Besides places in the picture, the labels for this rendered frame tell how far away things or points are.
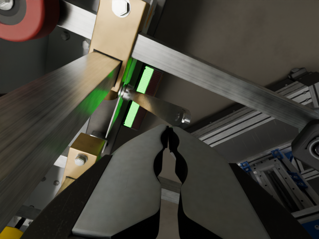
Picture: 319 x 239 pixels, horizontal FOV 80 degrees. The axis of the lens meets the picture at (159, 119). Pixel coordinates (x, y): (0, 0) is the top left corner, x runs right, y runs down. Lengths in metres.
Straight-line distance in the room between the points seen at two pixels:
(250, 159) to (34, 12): 1.18
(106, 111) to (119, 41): 0.26
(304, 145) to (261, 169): 0.89
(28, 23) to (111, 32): 0.08
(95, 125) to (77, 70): 0.34
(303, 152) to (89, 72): 0.23
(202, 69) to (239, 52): 0.94
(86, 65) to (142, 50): 0.08
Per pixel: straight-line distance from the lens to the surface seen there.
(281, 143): 1.28
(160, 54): 0.26
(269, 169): 1.15
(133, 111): 0.47
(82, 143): 0.38
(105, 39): 0.26
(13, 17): 0.26
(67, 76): 0.17
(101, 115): 0.50
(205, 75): 0.27
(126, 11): 0.24
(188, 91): 1.20
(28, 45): 0.52
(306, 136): 0.25
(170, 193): 0.42
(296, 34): 1.31
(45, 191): 0.90
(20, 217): 0.62
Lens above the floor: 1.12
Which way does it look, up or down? 61 degrees down
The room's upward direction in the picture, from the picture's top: 175 degrees counter-clockwise
